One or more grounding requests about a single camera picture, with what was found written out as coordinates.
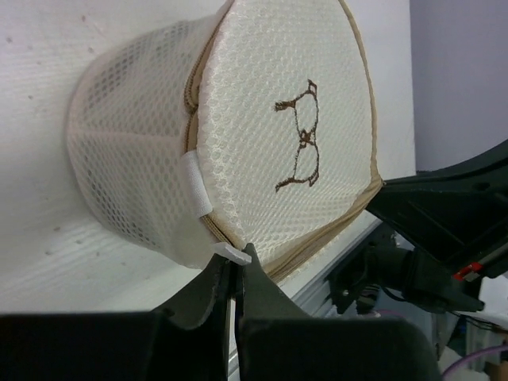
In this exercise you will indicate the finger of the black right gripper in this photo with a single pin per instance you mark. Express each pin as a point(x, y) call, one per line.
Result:
point(457, 214)

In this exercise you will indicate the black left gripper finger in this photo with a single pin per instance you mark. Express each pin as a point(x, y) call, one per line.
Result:
point(258, 297)

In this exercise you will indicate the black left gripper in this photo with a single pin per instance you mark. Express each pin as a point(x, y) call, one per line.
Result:
point(188, 339)

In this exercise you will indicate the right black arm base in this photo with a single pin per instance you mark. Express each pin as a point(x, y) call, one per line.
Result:
point(378, 261)

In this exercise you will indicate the aluminium mounting rail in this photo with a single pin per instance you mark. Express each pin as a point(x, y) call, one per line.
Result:
point(309, 288)

